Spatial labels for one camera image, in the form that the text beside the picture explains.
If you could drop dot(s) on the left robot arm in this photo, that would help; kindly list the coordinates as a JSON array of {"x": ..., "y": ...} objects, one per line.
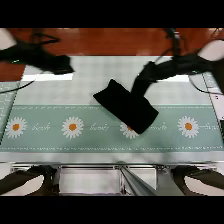
[{"x": 20, "y": 53}]

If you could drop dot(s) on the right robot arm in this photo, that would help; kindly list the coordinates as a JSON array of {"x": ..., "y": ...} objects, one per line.
[{"x": 180, "y": 66}]

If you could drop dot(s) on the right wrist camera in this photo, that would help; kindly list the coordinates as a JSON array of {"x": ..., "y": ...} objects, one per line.
[{"x": 174, "y": 40}]

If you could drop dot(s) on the black garment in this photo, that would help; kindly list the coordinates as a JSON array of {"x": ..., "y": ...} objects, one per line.
[{"x": 128, "y": 108}]

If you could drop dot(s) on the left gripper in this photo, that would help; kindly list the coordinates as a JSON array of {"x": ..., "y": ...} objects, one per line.
[{"x": 62, "y": 65}]

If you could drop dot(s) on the silver frame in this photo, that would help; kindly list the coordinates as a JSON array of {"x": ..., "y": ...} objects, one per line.
[{"x": 140, "y": 186}]

